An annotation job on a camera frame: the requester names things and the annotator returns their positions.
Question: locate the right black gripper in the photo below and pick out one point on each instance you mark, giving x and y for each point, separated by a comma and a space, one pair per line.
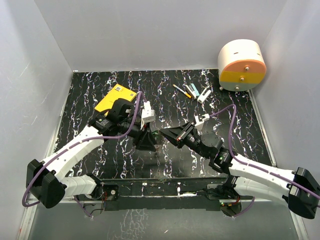
176, 135

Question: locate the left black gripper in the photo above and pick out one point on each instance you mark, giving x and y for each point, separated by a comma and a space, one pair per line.
143, 140

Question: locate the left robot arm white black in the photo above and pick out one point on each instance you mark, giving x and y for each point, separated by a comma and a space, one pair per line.
47, 179

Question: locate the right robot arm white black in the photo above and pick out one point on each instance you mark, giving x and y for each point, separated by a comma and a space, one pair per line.
297, 189

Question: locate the yellow white pen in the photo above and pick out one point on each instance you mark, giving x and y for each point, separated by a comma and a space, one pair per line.
182, 91

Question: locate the white clip tool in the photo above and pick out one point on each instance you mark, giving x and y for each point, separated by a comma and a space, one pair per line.
204, 95

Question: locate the light blue marker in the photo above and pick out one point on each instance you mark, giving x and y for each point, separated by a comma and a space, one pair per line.
190, 89

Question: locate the yellow notebook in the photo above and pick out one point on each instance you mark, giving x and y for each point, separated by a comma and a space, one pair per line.
117, 92

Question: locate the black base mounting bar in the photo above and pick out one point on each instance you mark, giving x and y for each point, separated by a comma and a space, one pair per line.
163, 193

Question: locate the round pastel drawer cabinet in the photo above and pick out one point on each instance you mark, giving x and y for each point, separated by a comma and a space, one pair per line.
241, 66

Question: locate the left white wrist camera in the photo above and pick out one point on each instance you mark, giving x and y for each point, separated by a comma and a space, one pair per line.
148, 114

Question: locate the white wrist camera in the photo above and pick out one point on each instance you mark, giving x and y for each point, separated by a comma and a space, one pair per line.
199, 120
148, 114

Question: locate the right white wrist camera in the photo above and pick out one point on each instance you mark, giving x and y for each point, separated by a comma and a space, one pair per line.
199, 120

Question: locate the aluminium frame rail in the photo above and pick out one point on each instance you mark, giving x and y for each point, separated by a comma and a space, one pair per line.
49, 195

